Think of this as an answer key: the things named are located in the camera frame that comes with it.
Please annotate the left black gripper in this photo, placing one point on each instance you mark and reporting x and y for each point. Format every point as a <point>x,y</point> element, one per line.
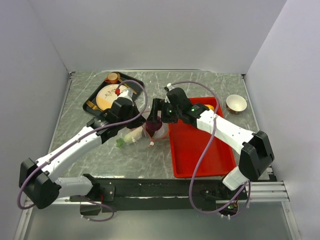
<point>138,121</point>

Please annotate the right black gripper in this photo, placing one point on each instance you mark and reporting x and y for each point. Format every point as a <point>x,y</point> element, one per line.
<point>159,104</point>

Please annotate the purple onion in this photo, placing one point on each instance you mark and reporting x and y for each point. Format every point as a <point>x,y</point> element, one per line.
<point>151,127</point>

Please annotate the white radish with leaves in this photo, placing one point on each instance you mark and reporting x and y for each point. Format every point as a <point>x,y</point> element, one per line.
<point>131,137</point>

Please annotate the clear zip bag orange zipper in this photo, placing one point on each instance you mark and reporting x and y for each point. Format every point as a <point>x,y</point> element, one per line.
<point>144,136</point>

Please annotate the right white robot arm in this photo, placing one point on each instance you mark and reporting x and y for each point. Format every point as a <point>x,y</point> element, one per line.
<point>254,148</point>

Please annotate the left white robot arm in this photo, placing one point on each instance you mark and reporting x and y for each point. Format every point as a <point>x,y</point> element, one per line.
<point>41,179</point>

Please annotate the cream and orange plate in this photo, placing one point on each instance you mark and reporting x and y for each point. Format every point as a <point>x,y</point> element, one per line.
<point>106,96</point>

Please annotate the gold fork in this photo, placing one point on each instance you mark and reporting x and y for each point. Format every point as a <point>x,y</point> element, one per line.
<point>93,107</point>

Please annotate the orange cup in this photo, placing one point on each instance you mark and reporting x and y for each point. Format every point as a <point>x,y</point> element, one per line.
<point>112,78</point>

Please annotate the gold spoon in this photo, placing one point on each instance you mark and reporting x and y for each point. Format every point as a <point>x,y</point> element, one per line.
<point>126,85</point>

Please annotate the red plastic bin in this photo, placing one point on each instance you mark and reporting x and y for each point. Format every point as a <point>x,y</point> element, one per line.
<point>187,144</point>

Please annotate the yellow lemon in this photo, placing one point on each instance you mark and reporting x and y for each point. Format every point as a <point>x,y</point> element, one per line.
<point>210,107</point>

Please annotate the white bowl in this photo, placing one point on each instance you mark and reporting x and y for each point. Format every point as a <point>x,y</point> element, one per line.
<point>235,104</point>

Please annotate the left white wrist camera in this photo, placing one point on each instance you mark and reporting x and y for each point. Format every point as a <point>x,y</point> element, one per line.
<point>127,94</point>

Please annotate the aluminium frame rail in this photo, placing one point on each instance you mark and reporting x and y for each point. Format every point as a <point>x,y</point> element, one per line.
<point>269,191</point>

